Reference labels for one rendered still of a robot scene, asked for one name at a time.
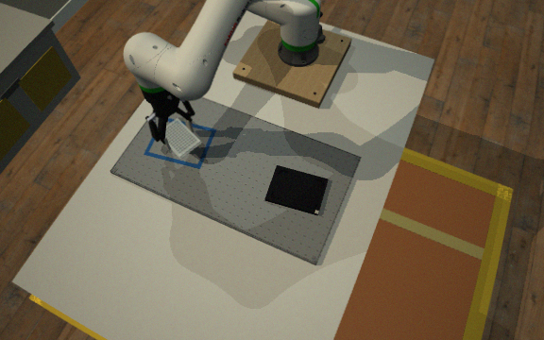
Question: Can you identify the black rectangular frame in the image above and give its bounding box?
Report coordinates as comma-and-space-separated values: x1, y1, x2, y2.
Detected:
265, 165, 328, 215

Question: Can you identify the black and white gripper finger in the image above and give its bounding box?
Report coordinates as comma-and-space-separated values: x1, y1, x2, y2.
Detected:
145, 111, 171, 150
173, 99, 195, 133

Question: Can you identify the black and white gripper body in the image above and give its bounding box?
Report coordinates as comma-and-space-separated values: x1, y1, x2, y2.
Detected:
151, 97, 180, 118

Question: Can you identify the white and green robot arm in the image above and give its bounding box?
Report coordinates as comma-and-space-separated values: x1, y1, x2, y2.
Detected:
124, 0, 326, 106

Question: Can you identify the blue tape outline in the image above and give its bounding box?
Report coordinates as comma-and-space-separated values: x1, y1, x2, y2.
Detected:
144, 124, 216, 169

